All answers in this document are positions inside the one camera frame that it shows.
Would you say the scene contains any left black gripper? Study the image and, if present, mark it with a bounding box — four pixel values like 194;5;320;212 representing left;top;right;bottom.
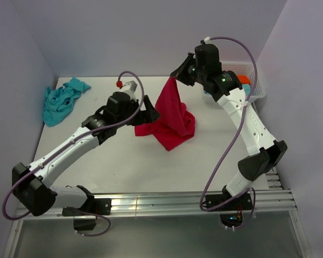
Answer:
115;95;159;128

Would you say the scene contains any crimson red t shirt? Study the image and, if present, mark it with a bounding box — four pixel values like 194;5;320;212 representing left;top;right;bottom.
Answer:
135;77;196;151

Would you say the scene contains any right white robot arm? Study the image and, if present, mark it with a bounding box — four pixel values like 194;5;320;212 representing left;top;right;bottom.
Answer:
171;38;287;210

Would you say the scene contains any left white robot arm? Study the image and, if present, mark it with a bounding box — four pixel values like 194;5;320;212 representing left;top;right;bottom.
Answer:
12;81;160;216

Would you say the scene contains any rolled orange t shirt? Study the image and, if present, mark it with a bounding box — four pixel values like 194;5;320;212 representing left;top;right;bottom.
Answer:
237;75;251;85

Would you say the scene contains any rolled teal t shirt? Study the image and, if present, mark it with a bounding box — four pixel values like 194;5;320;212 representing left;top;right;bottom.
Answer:
242;84;251;96

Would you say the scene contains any crumpled teal t shirt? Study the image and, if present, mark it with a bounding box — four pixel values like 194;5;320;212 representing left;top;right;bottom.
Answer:
43;77;91;127

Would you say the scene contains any aluminium mounting rail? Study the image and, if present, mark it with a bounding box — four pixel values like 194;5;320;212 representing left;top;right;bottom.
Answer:
15;171;298;221

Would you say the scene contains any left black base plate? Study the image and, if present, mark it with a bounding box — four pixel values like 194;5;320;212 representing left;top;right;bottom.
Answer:
62;198;111;217

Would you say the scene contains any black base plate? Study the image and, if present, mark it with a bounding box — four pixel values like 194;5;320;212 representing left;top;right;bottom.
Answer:
202;192;253;212
62;198;111;217

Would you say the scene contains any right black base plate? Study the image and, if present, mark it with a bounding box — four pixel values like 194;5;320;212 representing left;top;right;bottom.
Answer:
202;192;253;212

